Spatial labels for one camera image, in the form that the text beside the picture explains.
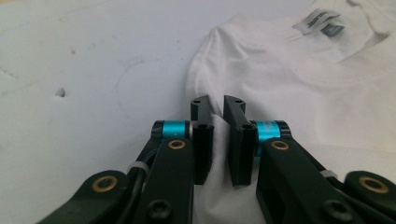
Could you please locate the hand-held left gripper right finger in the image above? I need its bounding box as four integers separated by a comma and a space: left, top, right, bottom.
222, 94, 367, 224

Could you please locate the white foam mat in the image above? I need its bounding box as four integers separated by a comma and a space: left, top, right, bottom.
0, 0, 318, 224

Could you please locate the white t-shirt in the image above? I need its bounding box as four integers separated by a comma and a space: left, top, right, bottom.
185, 0, 396, 224

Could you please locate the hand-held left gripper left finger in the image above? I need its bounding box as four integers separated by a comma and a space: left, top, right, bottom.
133, 94, 216, 224

